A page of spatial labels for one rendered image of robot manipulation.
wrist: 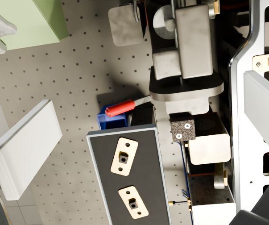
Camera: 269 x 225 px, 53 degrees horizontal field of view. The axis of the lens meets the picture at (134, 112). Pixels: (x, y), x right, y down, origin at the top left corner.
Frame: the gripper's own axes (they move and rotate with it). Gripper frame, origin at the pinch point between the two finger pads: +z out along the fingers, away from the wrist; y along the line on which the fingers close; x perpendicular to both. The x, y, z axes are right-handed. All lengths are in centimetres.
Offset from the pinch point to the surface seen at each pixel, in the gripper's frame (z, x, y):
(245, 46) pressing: 46, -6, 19
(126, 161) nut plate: 28.9, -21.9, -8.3
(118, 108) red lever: 31.3, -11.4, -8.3
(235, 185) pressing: 46, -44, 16
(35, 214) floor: 146, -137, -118
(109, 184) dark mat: 30.1, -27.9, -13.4
